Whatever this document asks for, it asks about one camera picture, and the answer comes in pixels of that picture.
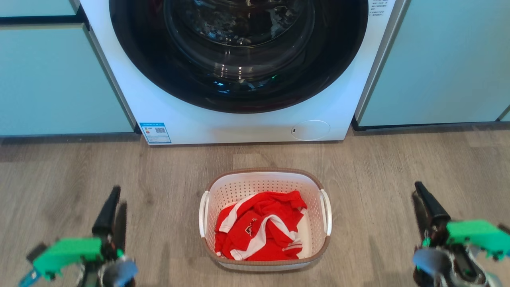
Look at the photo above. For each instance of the round white filter cover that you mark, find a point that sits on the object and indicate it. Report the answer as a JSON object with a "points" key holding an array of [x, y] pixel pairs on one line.
{"points": [[310, 130]]}

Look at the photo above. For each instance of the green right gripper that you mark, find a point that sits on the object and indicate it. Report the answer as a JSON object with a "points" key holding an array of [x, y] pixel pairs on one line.
{"points": [[474, 235]]}

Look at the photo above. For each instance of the pale green cabinet door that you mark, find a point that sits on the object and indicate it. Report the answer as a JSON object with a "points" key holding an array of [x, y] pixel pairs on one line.
{"points": [[438, 63], [55, 79]]}

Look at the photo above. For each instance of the white front-load washing machine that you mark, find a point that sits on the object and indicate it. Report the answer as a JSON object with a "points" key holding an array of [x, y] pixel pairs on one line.
{"points": [[159, 107]]}

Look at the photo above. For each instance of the small printed text label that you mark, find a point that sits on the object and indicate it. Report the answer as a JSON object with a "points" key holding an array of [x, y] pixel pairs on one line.
{"points": [[377, 7]]}

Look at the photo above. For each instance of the blue energy label sticker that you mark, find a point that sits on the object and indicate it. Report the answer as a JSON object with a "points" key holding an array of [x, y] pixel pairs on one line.
{"points": [[155, 133]]}

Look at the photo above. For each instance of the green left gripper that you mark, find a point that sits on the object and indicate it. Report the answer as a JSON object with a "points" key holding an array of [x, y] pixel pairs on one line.
{"points": [[65, 253]]}

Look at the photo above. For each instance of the round dark glass washer door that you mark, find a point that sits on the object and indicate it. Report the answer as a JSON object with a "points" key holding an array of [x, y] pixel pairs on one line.
{"points": [[239, 59]]}

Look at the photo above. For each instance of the pale green drawer front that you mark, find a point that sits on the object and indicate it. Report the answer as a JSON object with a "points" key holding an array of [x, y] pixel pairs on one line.
{"points": [[36, 7]]}

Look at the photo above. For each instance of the red and white shirt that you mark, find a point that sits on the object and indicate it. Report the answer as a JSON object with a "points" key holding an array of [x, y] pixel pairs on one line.
{"points": [[259, 227]]}

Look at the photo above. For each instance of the white perforated laundry basket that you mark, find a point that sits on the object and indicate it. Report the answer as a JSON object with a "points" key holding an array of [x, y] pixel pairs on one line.
{"points": [[263, 183]]}

